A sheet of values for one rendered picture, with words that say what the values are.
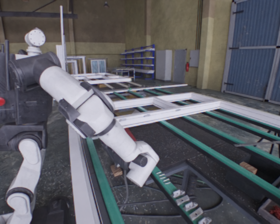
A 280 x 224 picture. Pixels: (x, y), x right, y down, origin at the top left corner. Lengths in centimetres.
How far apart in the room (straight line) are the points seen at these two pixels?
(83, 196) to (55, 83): 34
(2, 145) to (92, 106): 60
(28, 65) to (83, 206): 45
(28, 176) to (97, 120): 69
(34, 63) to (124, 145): 39
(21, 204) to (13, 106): 58
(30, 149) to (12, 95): 27
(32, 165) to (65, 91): 58
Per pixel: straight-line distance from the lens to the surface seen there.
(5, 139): 90
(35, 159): 89
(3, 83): 74
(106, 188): 60
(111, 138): 41
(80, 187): 53
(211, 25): 841
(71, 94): 41
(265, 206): 105
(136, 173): 51
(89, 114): 40
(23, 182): 104
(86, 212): 46
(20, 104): 74
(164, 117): 118
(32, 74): 57
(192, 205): 56
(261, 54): 708
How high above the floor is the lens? 130
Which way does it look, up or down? 19 degrees down
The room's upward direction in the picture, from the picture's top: straight up
